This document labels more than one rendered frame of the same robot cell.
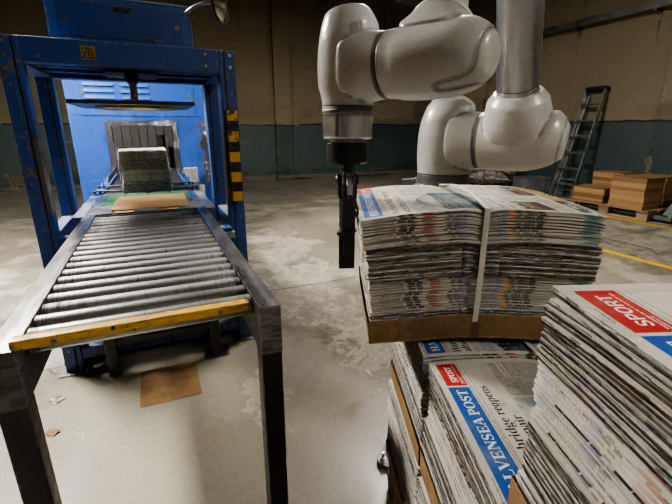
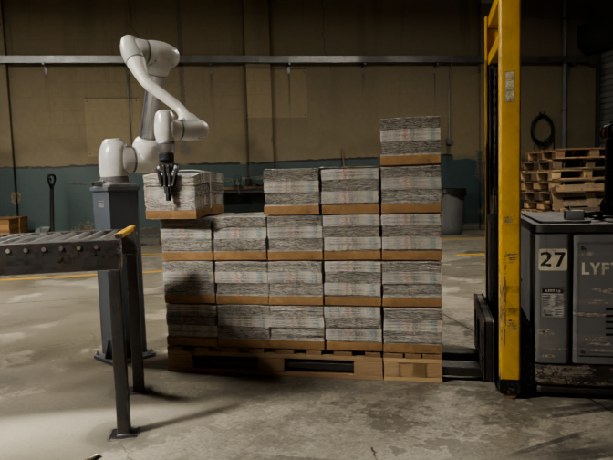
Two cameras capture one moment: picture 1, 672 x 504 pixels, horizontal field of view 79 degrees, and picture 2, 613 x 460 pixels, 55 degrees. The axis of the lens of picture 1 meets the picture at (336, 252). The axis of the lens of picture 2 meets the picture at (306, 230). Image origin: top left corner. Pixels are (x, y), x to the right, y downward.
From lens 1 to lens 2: 2.76 m
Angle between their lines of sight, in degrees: 74
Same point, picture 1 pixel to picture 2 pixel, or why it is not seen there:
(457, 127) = (128, 152)
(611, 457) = (280, 184)
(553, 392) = (268, 184)
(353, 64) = (177, 129)
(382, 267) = (196, 191)
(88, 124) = not seen: outside the picture
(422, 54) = (198, 129)
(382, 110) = not seen: outside the picture
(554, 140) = not seen: hidden behind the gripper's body
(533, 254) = (216, 185)
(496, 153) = (147, 164)
